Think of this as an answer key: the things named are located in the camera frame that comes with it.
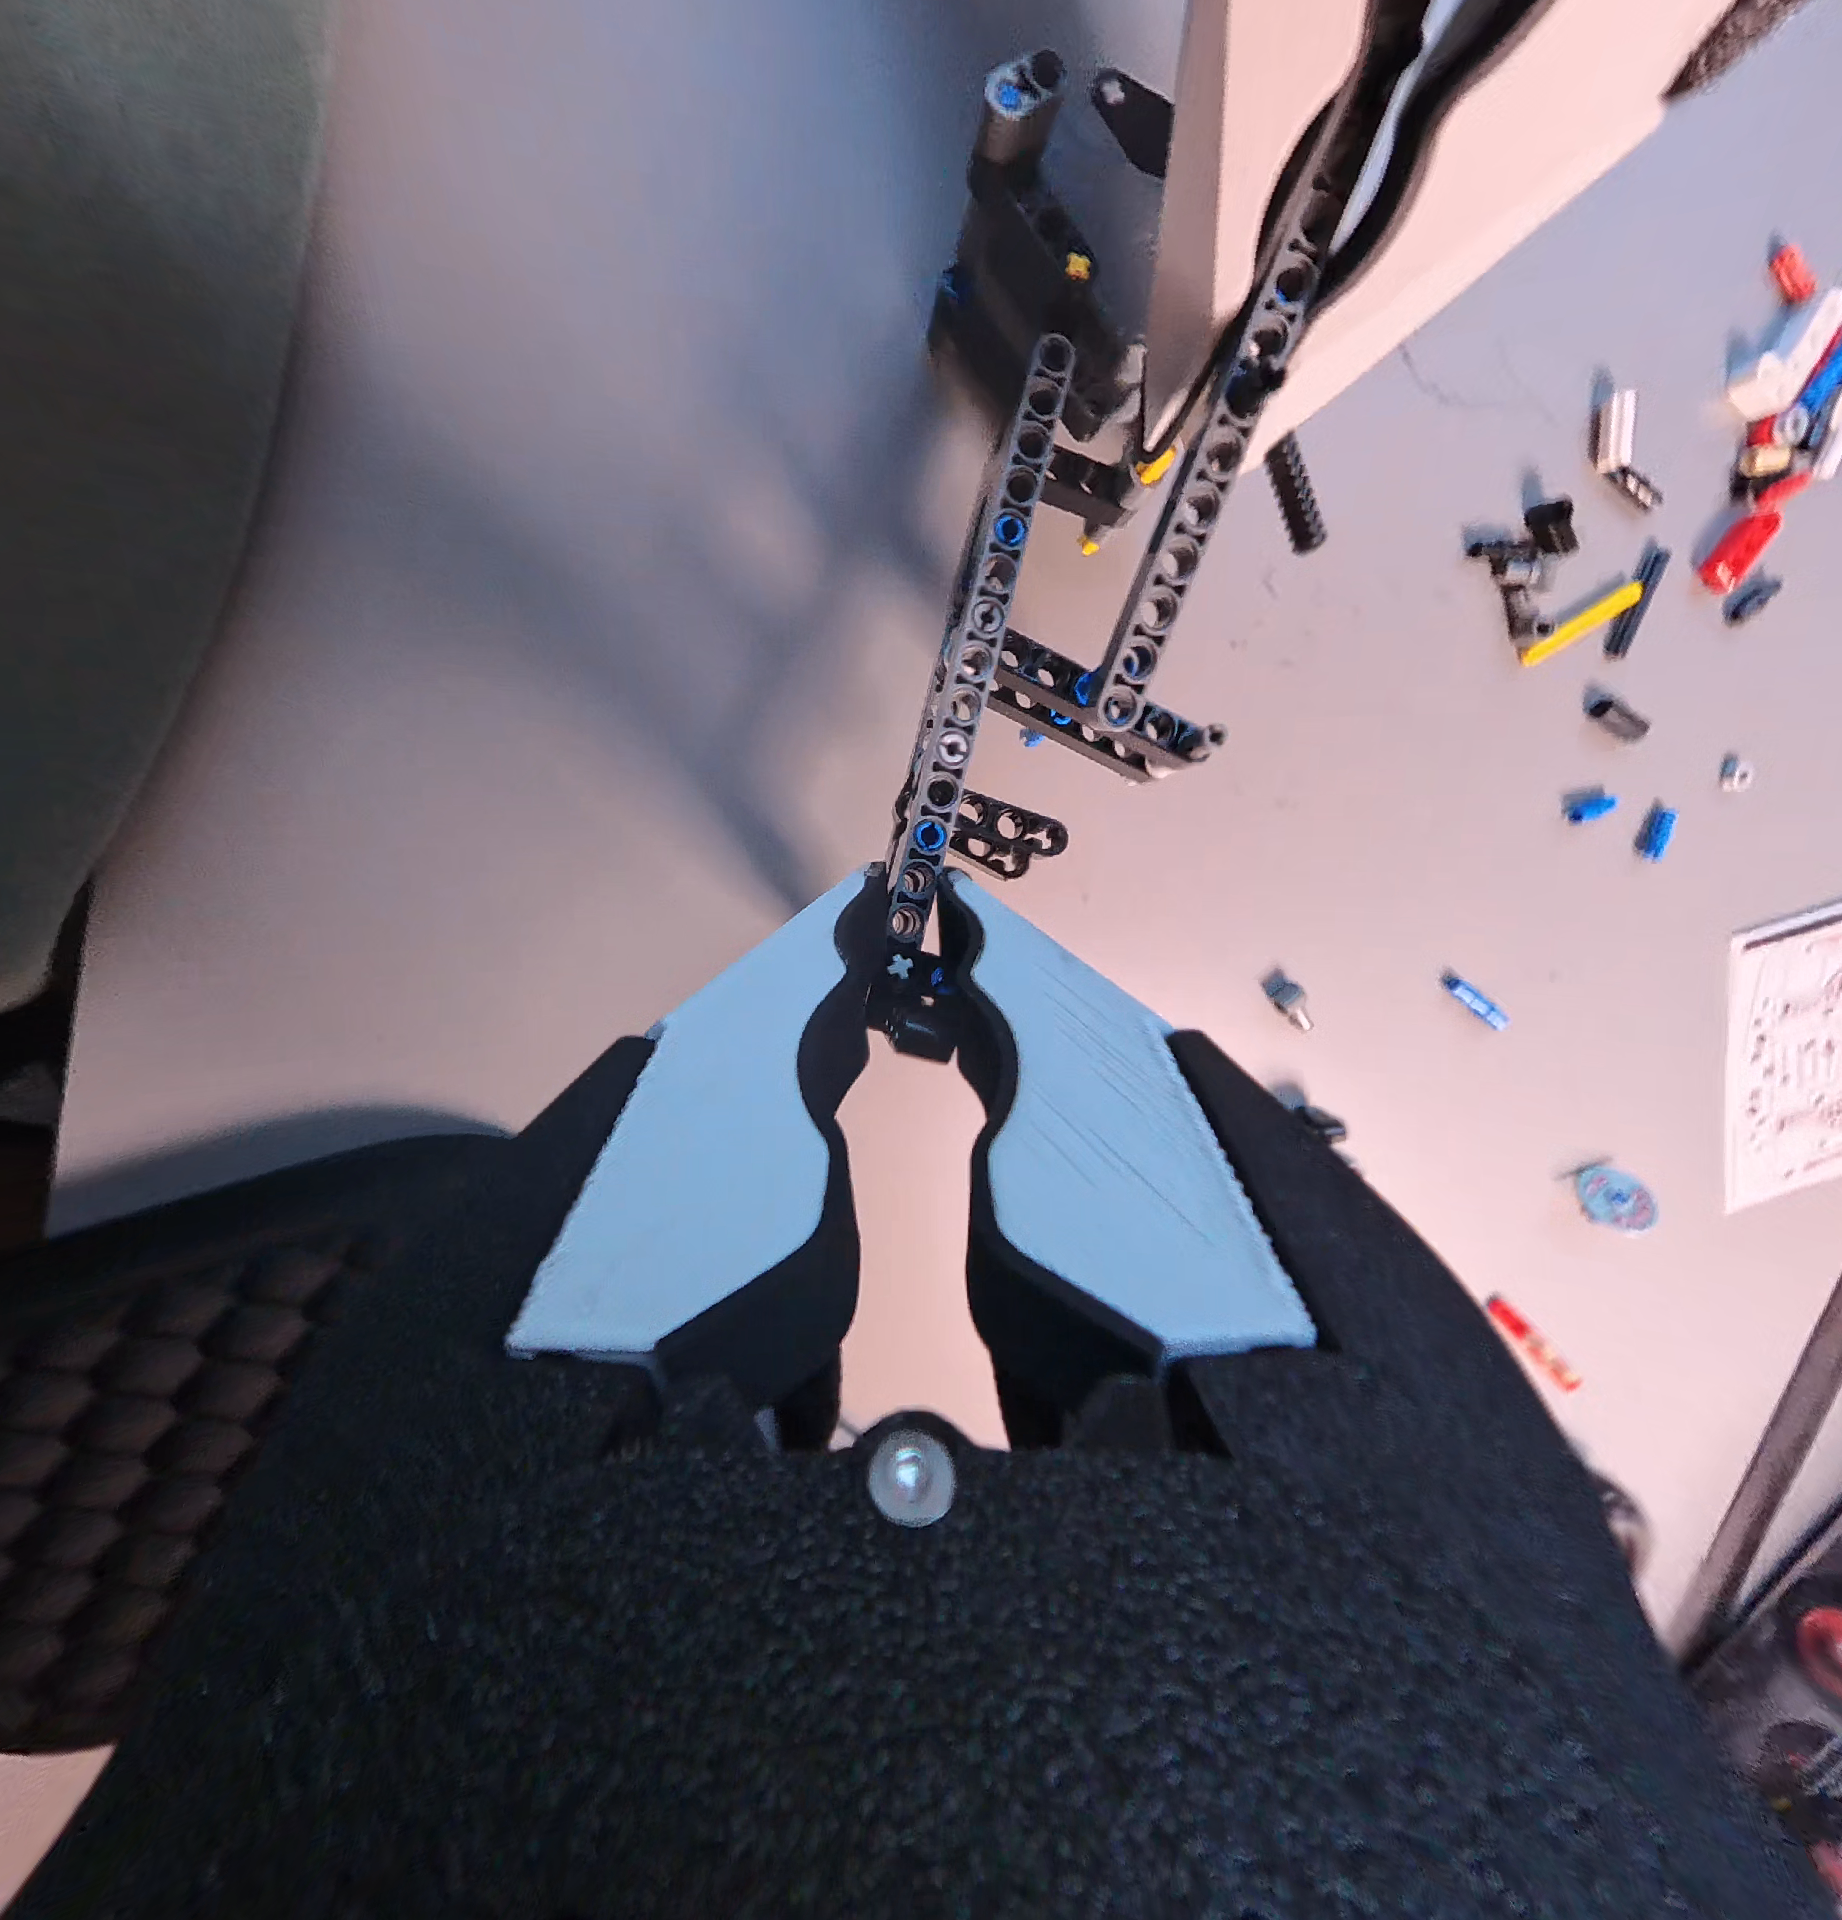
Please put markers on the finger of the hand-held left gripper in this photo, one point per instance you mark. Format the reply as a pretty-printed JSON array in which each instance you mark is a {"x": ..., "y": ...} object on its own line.
[
  {"x": 1232, "y": 149},
  {"x": 1533, "y": 140}
]

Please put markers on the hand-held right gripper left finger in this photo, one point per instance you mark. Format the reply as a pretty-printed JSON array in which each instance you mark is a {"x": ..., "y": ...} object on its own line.
[{"x": 683, "y": 1199}]

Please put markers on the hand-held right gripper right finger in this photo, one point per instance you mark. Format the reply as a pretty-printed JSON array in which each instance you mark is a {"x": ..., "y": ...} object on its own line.
[{"x": 1130, "y": 1199}]

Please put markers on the long grey holed beam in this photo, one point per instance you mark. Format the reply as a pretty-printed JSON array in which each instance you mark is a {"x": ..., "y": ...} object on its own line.
[{"x": 1158, "y": 602}]

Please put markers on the black toy truck chassis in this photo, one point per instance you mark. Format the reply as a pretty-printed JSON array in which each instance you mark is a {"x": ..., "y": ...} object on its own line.
[{"x": 1007, "y": 602}]

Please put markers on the grey elbow connector with pin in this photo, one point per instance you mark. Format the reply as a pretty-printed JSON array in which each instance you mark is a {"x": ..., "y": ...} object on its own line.
[{"x": 1506, "y": 556}]

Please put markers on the grey desk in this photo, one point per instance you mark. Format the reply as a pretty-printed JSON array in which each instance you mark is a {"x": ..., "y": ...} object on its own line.
[{"x": 559, "y": 602}]

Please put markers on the dark pin connector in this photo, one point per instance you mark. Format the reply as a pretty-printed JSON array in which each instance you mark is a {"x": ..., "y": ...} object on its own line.
[{"x": 1323, "y": 1121}]

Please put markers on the red short pin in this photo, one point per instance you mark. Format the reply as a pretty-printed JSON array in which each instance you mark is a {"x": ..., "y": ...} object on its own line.
[{"x": 1789, "y": 269}]

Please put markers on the white thick angled beam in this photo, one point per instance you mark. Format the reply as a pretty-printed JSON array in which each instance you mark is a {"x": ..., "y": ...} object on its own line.
[{"x": 1787, "y": 350}]

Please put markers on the long black pin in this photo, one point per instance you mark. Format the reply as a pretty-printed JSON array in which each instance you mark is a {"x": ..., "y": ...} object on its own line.
[{"x": 1639, "y": 488}]

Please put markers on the pile of assorted small bricks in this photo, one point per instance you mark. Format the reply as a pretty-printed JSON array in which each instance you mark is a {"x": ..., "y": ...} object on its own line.
[{"x": 1820, "y": 394}]

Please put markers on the black short connector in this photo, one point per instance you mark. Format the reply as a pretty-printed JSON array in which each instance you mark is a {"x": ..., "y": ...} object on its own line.
[{"x": 1548, "y": 527}]

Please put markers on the long blue pin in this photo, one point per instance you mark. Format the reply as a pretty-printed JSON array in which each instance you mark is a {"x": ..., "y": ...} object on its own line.
[{"x": 1475, "y": 1002}]

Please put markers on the red beam with tan pins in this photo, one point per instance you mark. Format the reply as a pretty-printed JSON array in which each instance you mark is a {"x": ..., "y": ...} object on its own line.
[{"x": 1533, "y": 1338}]

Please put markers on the red short beam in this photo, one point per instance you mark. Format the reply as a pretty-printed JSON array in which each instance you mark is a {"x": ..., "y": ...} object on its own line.
[{"x": 1738, "y": 544}]

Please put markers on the black axle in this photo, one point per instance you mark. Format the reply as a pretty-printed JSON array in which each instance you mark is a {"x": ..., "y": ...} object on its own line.
[{"x": 1639, "y": 602}]

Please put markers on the small grey axle connector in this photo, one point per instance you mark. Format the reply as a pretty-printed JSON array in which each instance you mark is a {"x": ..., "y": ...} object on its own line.
[{"x": 1520, "y": 611}]

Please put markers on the blue round printed disc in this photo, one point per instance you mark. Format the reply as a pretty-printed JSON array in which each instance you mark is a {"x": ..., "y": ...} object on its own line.
[{"x": 1615, "y": 1199}]

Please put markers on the yellow axle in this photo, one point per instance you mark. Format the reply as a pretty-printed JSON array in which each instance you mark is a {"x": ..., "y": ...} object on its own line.
[{"x": 1581, "y": 622}]

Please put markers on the black double pin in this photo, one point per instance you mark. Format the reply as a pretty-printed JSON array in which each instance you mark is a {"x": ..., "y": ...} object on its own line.
[{"x": 1751, "y": 602}]

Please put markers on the black tube connector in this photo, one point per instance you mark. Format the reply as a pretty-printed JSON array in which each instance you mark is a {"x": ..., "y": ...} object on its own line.
[{"x": 1615, "y": 717}]

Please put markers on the short blue connector pin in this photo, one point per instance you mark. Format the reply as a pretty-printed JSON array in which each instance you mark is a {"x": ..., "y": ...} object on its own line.
[{"x": 1658, "y": 828}]

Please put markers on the sticker sheet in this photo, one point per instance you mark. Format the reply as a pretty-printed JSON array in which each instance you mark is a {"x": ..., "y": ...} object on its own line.
[{"x": 1806, "y": 1050}]

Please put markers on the toy truck set box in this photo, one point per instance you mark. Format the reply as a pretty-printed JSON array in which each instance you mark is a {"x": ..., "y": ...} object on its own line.
[{"x": 1806, "y": 1692}]

